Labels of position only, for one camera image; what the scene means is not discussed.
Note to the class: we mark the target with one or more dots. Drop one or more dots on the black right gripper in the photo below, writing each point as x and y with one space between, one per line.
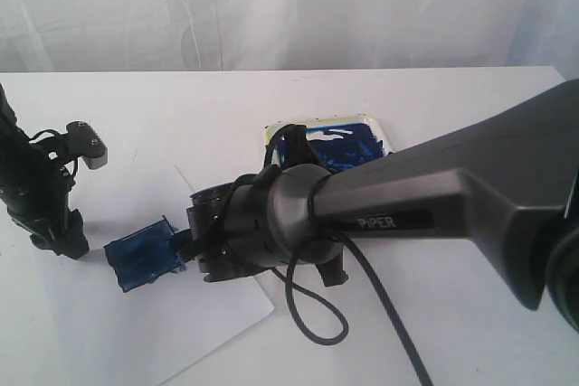
210 248

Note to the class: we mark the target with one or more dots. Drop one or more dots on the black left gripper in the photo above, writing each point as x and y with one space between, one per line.
35 192

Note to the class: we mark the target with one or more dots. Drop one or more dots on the white paper with square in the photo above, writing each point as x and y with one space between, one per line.
147 335

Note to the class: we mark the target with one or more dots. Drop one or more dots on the black paintbrush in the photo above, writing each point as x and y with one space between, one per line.
180 240

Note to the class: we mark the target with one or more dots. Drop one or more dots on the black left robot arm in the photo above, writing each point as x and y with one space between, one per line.
13 138

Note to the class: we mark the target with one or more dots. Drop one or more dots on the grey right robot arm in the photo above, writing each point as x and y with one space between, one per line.
509 184

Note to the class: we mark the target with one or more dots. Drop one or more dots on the white tray with blue paint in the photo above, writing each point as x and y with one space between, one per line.
336 144

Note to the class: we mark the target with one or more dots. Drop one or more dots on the white backdrop curtain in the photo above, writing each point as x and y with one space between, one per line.
232 35

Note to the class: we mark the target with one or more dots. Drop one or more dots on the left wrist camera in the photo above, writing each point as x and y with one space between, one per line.
80 141

